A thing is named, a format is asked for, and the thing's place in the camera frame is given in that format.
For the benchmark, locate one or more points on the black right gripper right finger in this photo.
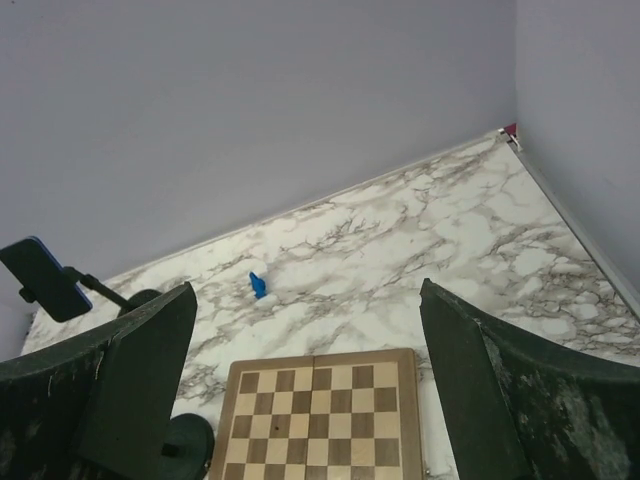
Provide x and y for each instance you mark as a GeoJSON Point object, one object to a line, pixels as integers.
{"type": "Point", "coordinates": [518, 406]}

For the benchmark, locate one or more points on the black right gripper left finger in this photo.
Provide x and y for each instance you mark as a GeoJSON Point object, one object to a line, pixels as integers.
{"type": "Point", "coordinates": [98, 405]}

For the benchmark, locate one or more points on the black phone stand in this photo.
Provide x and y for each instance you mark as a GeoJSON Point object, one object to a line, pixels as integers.
{"type": "Point", "coordinates": [107, 295]}
{"type": "Point", "coordinates": [188, 448]}

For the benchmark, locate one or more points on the black back phone stand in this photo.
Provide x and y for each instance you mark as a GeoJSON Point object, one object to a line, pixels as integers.
{"type": "Point", "coordinates": [107, 295]}

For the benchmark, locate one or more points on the black phone in back stand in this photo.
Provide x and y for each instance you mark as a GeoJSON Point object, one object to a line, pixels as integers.
{"type": "Point", "coordinates": [28, 256]}

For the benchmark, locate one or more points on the wooden chessboard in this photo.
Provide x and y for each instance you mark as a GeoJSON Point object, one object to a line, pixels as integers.
{"type": "Point", "coordinates": [339, 416]}

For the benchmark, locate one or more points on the blue chess piece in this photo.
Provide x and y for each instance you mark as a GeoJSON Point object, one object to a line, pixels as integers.
{"type": "Point", "coordinates": [258, 285]}

